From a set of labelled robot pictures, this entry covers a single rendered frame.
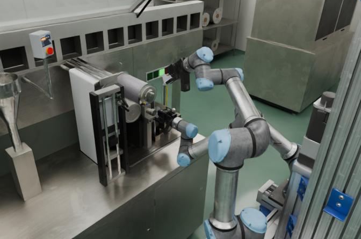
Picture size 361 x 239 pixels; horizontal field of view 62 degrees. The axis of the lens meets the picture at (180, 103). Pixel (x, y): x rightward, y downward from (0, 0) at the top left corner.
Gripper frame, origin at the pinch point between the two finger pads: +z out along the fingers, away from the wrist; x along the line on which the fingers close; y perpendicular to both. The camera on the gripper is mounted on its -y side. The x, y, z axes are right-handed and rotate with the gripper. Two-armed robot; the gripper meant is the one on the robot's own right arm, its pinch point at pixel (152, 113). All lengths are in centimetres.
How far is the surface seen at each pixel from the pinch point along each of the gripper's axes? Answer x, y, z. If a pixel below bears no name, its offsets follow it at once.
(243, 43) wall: -444, -88, 201
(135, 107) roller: 16.1, 11.3, -2.7
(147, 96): 7.9, 16.2, -4.8
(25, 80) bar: 62, 33, 27
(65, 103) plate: 42, 11, 30
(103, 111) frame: 45, 25, -15
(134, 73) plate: -10.3, 15.6, 29.6
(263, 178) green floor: -119, -109, -33
